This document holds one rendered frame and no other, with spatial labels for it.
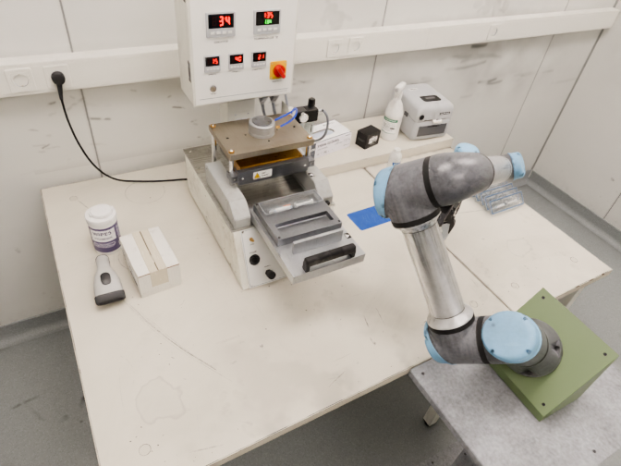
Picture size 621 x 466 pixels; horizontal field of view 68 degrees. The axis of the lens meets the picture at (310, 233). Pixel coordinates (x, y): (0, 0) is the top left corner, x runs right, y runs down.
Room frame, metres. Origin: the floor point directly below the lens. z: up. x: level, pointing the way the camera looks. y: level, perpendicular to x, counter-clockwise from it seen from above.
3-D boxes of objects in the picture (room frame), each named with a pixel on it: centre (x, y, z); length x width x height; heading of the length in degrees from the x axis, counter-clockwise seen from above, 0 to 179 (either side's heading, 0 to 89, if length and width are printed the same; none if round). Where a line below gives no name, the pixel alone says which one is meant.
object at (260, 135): (1.27, 0.19, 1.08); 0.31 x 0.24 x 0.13; 124
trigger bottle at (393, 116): (1.88, -0.29, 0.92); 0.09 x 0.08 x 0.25; 155
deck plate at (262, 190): (1.26, 0.21, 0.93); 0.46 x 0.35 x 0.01; 34
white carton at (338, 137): (1.72, 0.01, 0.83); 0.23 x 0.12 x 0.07; 134
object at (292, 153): (1.23, 0.18, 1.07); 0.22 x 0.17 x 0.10; 124
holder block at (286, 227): (1.01, 0.04, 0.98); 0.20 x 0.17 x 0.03; 124
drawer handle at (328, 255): (0.86, -0.06, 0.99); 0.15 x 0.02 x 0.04; 124
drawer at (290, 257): (0.97, 0.02, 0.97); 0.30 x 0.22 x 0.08; 34
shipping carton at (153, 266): (0.94, 0.46, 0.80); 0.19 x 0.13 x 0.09; 34
